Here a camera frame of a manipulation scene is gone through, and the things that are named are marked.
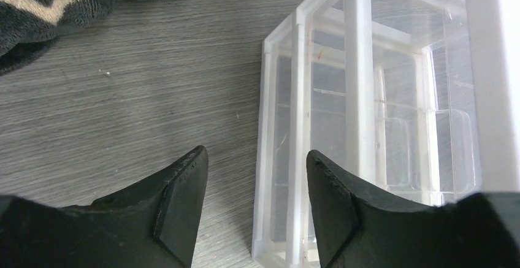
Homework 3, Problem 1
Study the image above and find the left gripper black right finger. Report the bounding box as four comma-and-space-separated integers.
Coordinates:
307, 150, 519, 267

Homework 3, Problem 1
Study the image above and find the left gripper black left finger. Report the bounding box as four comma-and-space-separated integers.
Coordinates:
1, 146, 208, 267

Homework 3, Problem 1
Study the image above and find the white plastic drawer organizer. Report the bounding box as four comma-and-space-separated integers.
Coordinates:
251, 0, 520, 268

